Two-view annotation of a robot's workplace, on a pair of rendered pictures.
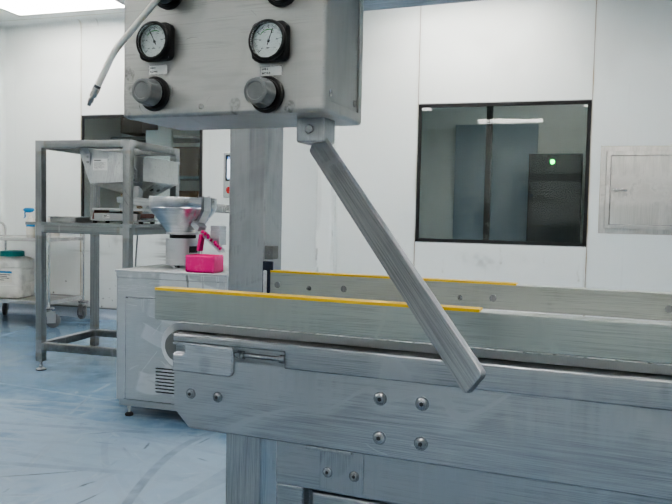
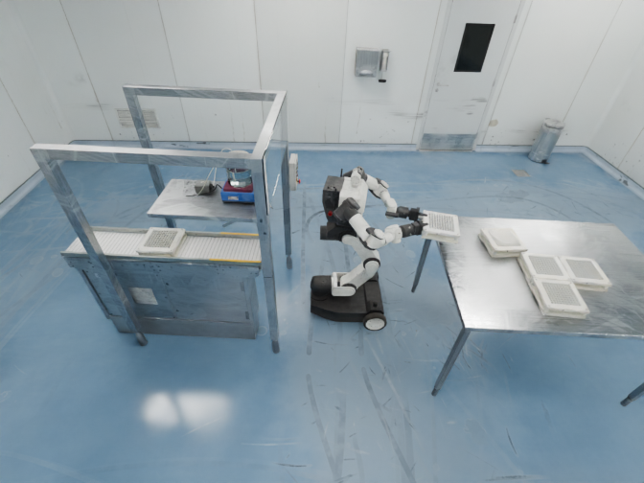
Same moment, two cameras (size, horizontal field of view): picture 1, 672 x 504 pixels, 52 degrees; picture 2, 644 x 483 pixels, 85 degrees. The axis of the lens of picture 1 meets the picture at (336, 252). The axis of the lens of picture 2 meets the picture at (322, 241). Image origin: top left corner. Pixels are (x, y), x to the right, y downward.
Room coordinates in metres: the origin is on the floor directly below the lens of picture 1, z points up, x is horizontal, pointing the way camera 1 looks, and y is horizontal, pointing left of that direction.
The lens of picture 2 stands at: (2.65, -0.11, 2.58)
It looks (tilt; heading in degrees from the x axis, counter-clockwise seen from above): 41 degrees down; 160
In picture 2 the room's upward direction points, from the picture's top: 2 degrees clockwise
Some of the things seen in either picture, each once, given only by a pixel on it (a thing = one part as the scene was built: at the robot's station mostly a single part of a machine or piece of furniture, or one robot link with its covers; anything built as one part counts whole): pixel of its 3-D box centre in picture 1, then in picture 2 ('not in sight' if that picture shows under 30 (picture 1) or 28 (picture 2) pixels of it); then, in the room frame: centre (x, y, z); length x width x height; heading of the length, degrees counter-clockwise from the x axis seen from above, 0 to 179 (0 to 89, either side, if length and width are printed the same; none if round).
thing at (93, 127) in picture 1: (140, 172); not in sight; (6.70, 1.89, 1.43); 1.32 x 0.01 x 1.11; 73
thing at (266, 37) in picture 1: (269, 41); not in sight; (0.64, 0.06, 1.21); 0.04 x 0.01 x 0.04; 69
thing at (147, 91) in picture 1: (148, 86); not in sight; (0.68, 0.19, 1.18); 0.03 x 0.02 x 0.04; 69
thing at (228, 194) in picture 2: not in sight; (241, 188); (0.79, 0.05, 1.42); 0.21 x 0.20 x 0.09; 159
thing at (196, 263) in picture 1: (204, 263); not in sight; (3.46, 0.65, 0.80); 0.16 x 0.12 x 0.09; 73
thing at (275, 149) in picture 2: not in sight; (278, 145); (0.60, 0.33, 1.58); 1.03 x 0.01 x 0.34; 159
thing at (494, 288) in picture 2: not in sight; (551, 268); (1.54, 2.02, 0.88); 1.50 x 1.10 x 0.04; 69
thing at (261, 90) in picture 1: (261, 87); not in sight; (0.63, 0.07, 1.17); 0.03 x 0.03 x 0.04; 69
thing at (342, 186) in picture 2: not in sight; (344, 200); (0.73, 0.76, 1.16); 0.34 x 0.30 x 0.36; 150
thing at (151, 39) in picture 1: (155, 41); not in sight; (0.68, 0.18, 1.22); 0.04 x 0.01 x 0.04; 69
